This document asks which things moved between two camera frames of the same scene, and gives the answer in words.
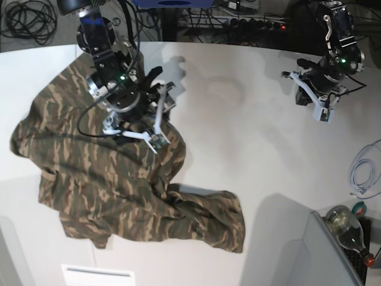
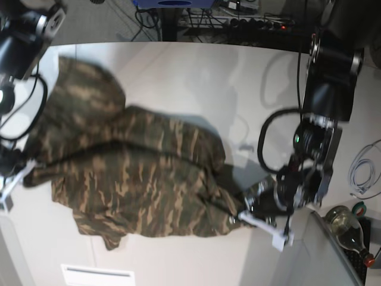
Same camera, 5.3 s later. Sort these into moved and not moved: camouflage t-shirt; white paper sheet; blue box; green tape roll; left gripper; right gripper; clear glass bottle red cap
Moved: camouflage t-shirt; right gripper; left gripper
Not moved: white paper sheet; green tape roll; clear glass bottle red cap; blue box
